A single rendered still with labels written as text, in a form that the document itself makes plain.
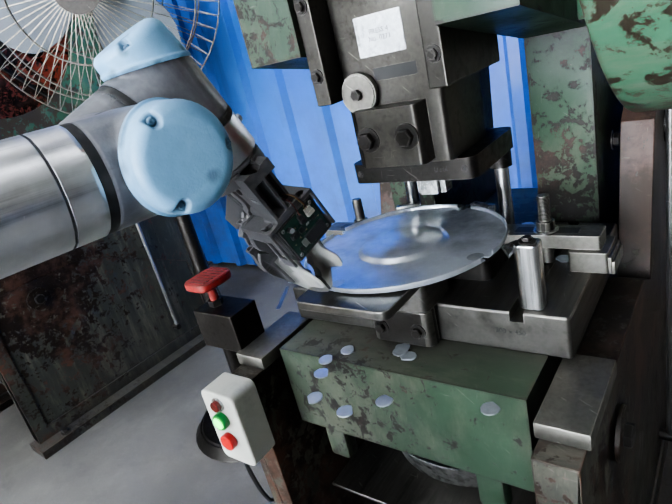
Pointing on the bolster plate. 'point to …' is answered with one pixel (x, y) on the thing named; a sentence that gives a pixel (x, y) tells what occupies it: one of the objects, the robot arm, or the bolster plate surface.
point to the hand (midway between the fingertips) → (320, 281)
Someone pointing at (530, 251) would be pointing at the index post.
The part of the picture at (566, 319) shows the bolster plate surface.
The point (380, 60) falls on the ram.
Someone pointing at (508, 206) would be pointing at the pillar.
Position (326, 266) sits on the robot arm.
